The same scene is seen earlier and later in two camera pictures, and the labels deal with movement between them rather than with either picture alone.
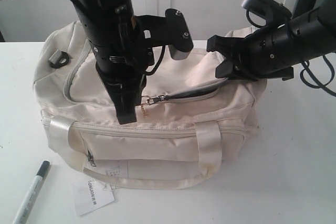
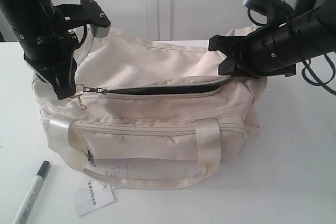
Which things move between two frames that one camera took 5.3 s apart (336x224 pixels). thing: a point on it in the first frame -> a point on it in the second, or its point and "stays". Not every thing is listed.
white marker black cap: x=23 y=213 stays
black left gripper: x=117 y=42 -> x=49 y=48
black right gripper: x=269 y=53 stays
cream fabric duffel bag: x=191 y=126 stays
